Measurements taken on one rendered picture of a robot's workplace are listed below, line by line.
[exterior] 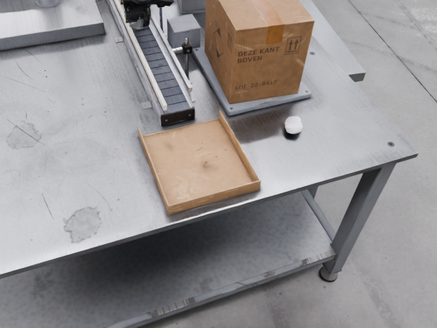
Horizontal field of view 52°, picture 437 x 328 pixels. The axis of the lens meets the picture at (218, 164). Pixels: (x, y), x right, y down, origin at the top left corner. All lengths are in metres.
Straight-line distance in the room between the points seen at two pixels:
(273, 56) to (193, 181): 0.45
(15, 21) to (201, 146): 0.88
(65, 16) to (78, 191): 0.80
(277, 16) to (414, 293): 1.37
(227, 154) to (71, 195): 0.45
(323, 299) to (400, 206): 0.69
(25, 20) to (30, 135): 0.56
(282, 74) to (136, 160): 0.52
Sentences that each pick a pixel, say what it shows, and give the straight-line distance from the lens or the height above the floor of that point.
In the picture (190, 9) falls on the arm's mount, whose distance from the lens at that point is 1.92.
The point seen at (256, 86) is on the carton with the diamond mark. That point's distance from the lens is 1.44.
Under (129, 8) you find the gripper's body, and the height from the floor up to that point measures 1.05.
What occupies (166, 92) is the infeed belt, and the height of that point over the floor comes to 0.88.
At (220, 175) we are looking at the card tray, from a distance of 1.27.
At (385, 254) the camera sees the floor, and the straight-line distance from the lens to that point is 2.27.
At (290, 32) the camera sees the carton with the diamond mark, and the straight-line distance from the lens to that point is 1.37.
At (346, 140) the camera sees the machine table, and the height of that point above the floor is 0.83.
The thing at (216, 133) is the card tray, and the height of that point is 0.83.
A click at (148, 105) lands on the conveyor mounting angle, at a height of 0.83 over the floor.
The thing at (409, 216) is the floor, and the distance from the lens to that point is 2.45.
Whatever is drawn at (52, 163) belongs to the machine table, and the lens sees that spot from 1.35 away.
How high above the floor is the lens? 1.80
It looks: 48 degrees down
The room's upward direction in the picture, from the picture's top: 4 degrees clockwise
